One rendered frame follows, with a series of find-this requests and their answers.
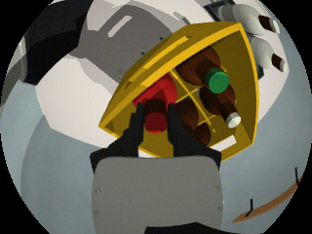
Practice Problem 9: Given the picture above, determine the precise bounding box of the white bottle with grey label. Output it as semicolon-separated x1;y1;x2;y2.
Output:
246;33;287;74
218;4;280;36

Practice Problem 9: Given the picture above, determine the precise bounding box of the yellow crate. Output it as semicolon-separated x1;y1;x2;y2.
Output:
98;21;259;162

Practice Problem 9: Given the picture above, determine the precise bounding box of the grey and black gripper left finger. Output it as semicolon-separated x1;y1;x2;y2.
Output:
90;102;144;175

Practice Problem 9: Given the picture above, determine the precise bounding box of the red bottle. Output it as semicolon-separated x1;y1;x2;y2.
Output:
133;71;177;134

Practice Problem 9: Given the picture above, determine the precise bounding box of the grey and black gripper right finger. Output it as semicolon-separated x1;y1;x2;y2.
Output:
167;102;221;170

